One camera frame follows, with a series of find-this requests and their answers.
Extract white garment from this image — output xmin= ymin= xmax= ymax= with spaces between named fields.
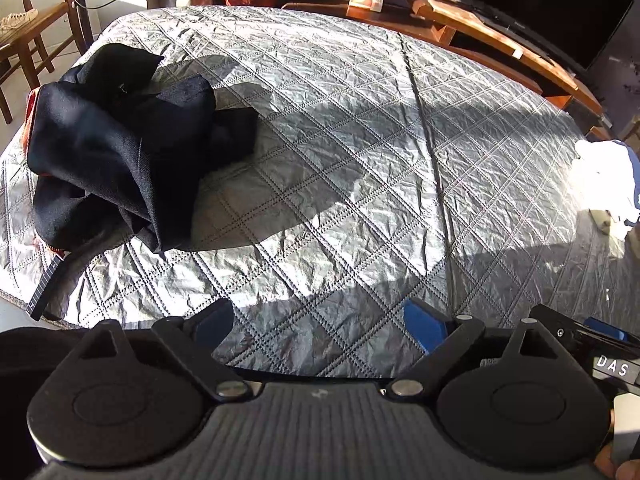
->
xmin=574 ymin=139 xmax=640 ymax=226

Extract dark wooden low cabinet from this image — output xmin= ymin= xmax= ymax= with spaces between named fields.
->
xmin=281 ymin=0 xmax=573 ymax=111

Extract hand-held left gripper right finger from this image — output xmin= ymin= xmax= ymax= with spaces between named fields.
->
xmin=386 ymin=297 xmax=561 ymax=403

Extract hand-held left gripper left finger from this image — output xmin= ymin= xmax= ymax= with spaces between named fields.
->
xmin=80 ymin=300 xmax=253 ymax=403

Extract black standing fan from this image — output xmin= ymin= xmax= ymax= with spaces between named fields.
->
xmin=66 ymin=0 xmax=97 ymax=58

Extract beige sneaker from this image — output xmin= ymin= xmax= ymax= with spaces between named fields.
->
xmin=0 ymin=8 xmax=40 ymax=36

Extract silver quilted blanket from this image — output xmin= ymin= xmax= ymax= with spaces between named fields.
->
xmin=0 ymin=5 xmax=640 ymax=378

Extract person's right hand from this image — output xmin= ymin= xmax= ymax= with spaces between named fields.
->
xmin=594 ymin=405 xmax=640 ymax=480

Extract dark navy pants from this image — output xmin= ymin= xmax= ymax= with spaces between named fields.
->
xmin=22 ymin=42 xmax=261 ymax=321

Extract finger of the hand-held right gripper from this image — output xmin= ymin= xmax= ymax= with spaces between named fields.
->
xmin=529 ymin=302 xmax=640 ymax=356

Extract black flat television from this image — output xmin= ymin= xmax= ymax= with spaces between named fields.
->
xmin=407 ymin=0 xmax=636 ymax=73

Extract wooden chair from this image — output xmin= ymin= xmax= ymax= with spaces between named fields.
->
xmin=0 ymin=0 xmax=96 ymax=126

